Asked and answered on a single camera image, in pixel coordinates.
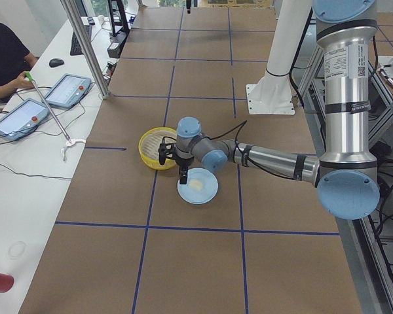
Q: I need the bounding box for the aluminium frame post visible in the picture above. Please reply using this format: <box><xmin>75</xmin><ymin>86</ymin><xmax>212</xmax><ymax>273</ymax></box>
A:
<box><xmin>60</xmin><ymin>0</ymin><xmax>110</xmax><ymax>99</ymax></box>

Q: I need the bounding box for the yellow bamboo steamer basket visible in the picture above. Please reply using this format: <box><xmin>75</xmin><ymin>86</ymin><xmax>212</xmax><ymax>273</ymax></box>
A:
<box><xmin>138</xmin><ymin>127</ymin><xmax>176</xmax><ymax>170</ymax></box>

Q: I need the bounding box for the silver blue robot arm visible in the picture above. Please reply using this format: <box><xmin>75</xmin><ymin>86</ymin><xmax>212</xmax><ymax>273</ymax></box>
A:
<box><xmin>171</xmin><ymin>1</ymin><xmax>380</xmax><ymax>220</ymax></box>

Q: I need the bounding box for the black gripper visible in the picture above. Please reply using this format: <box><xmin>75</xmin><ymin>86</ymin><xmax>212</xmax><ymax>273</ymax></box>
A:
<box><xmin>173</xmin><ymin>148</ymin><xmax>193</xmax><ymax>184</ymax></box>

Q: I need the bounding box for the black keyboard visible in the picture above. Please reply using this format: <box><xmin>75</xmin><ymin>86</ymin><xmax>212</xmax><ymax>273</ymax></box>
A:
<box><xmin>69</xmin><ymin>24</ymin><xmax>93</xmax><ymax>56</ymax></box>

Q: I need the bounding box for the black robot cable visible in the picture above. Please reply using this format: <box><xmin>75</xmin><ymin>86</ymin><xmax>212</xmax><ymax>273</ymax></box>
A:
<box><xmin>212</xmin><ymin>120</ymin><xmax>248</xmax><ymax>141</ymax></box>

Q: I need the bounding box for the clear tape roll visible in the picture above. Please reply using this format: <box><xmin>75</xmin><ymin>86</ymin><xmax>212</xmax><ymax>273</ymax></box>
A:
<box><xmin>8</xmin><ymin>241</ymin><xmax>27</xmax><ymax>260</ymax></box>

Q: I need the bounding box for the black computer mouse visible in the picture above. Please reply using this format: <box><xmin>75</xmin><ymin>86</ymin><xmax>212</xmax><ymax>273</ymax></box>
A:
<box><xmin>48</xmin><ymin>58</ymin><xmax>65</xmax><ymax>68</ymax></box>

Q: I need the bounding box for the pale steamed bun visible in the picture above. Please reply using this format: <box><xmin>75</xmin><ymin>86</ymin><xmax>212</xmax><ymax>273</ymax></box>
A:
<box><xmin>188</xmin><ymin>179</ymin><xmax>204</xmax><ymax>191</ymax></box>

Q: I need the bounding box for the person in black shirt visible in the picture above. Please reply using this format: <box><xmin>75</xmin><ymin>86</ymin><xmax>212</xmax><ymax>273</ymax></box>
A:
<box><xmin>0</xmin><ymin>23</ymin><xmax>38</xmax><ymax>102</ymax></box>

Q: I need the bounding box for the green handled reacher grabber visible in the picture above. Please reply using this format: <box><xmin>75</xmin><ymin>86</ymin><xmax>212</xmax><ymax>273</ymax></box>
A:
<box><xmin>25</xmin><ymin>71</ymin><xmax>86</xmax><ymax>162</ymax></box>

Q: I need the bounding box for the far teach pendant tablet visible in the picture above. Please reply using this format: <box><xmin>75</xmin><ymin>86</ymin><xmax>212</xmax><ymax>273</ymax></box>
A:
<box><xmin>45</xmin><ymin>73</ymin><xmax>92</xmax><ymax>109</ymax></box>

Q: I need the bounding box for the light blue plate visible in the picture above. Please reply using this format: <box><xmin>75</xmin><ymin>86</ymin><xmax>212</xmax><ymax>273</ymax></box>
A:
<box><xmin>177</xmin><ymin>168</ymin><xmax>219</xmax><ymax>205</ymax></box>

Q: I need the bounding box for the teach pendant tablet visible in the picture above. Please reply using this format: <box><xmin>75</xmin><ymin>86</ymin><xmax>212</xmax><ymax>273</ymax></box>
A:
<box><xmin>0</xmin><ymin>98</ymin><xmax>50</xmax><ymax>141</ymax></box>
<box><xmin>45</xmin><ymin>73</ymin><xmax>92</xmax><ymax>109</ymax></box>

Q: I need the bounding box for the aluminium side frame rack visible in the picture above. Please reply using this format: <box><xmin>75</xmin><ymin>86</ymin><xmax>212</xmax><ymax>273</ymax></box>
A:
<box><xmin>296</xmin><ymin>9</ymin><xmax>393</xmax><ymax>314</ymax></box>

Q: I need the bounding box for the black box on table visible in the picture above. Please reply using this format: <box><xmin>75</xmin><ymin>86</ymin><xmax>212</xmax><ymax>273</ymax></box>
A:
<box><xmin>107</xmin><ymin>31</ymin><xmax>128</xmax><ymax>59</ymax></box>

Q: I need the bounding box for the near teach pendant tablet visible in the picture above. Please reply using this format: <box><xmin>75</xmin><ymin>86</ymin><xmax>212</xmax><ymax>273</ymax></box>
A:
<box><xmin>0</xmin><ymin>98</ymin><xmax>50</xmax><ymax>141</ymax></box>

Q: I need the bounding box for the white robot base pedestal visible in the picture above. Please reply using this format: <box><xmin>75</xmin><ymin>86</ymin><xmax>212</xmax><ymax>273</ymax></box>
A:
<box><xmin>246</xmin><ymin>0</ymin><xmax>312</xmax><ymax>115</ymax></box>

